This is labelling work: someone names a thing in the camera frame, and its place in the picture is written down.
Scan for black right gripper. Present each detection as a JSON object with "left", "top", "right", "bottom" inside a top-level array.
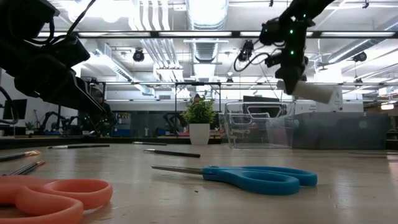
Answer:
[{"left": 275, "top": 43, "right": 309, "bottom": 96}]

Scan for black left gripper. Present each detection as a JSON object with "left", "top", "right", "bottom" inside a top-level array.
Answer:
[{"left": 12, "top": 51, "right": 108, "bottom": 118}]

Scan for white paint bottle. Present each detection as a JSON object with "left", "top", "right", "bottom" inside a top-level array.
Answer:
[{"left": 276, "top": 80, "right": 334, "bottom": 105}]

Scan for brown paintbrush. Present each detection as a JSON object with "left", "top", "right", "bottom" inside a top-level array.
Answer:
[{"left": 47, "top": 143, "right": 111, "bottom": 149}]

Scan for white box cabinet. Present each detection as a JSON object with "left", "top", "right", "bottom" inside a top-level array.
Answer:
[{"left": 315, "top": 85, "right": 344, "bottom": 113}]

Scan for black ceiling spotlight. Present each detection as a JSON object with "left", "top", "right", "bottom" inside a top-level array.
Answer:
[
  {"left": 237, "top": 39, "right": 255, "bottom": 63},
  {"left": 352, "top": 51, "right": 368, "bottom": 63},
  {"left": 132, "top": 49, "right": 146, "bottom": 63}
]

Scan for black computer monitor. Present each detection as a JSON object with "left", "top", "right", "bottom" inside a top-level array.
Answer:
[{"left": 2, "top": 98, "right": 28, "bottom": 121}]

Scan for clear plastic bin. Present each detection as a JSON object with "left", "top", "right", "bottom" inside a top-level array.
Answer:
[{"left": 218, "top": 101, "right": 298, "bottom": 149}]

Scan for grey translucent plastic bin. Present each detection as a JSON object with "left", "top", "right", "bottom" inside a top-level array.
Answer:
[{"left": 292, "top": 111, "right": 390, "bottom": 151}]

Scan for small potted green plant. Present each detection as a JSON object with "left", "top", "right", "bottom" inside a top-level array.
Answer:
[{"left": 182, "top": 93, "right": 218, "bottom": 146}]

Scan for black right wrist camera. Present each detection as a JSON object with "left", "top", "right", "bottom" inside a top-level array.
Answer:
[{"left": 264, "top": 52, "right": 284, "bottom": 68}]

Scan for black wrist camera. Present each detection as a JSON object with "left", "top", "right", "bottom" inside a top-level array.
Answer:
[
  {"left": 264, "top": 52, "right": 284, "bottom": 68},
  {"left": 46, "top": 34, "right": 91, "bottom": 68}
]

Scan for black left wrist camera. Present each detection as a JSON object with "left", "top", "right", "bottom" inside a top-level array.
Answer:
[{"left": 46, "top": 34, "right": 91, "bottom": 68}]

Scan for black aluminium rig frame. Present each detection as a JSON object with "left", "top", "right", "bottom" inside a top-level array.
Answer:
[{"left": 0, "top": 136, "right": 224, "bottom": 150}]

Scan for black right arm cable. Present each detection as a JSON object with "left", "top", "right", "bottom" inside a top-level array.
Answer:
[{"left": 233, "top": 51, "right": 272, "bottom": 73}]

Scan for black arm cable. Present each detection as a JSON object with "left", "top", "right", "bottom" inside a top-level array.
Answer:
[
  {"left": 29, "top": 0, "right": 97, "bottom": 44},
  {"left": 233, "top": 51, "right": 272, "bottom": 73}
]

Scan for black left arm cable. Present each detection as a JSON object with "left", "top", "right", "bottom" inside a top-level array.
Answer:
[{"left": 29, "top": 0, "right": 97, "bottom": 44}]

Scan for orange handled scissors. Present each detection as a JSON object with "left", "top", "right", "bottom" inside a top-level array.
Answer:
[{"left": 0, "top": 175, "right": 114, "bottom": 224}]

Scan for silver ventilation duct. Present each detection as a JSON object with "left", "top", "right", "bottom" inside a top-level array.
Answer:
[{"left": 185, "top": 0, "right": 230, "bottom": 31}]

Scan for blue handled scissors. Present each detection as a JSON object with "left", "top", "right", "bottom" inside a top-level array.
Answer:
[{"left": 151, "top": 164, "right": 318, "bottom": 196}]

